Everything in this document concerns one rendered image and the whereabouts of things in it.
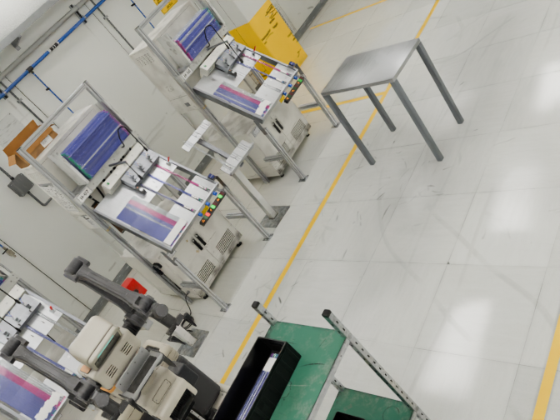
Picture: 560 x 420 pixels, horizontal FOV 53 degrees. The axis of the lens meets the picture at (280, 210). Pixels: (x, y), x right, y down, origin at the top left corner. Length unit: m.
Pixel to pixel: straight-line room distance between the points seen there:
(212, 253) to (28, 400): 1.83
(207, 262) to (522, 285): 2.61
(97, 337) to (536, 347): 2.12
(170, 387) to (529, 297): 1.95
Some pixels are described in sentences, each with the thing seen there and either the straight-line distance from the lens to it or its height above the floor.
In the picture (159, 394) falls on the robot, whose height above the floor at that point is 0.85.
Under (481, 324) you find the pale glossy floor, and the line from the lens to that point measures 3.28.
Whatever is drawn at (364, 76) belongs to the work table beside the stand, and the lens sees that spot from 4.24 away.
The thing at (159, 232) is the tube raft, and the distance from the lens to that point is 4.35.
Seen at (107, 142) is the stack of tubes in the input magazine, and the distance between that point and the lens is 4.59.
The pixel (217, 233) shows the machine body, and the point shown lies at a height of 0.28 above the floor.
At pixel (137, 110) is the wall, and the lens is 6.53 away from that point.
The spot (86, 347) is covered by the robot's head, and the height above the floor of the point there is 1.35.
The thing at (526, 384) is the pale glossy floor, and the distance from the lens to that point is 3.02.
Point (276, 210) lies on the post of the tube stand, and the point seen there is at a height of 0.01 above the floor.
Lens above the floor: 2.53
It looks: 30 degrees down
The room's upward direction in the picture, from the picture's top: 41 degrees counter-clockwise
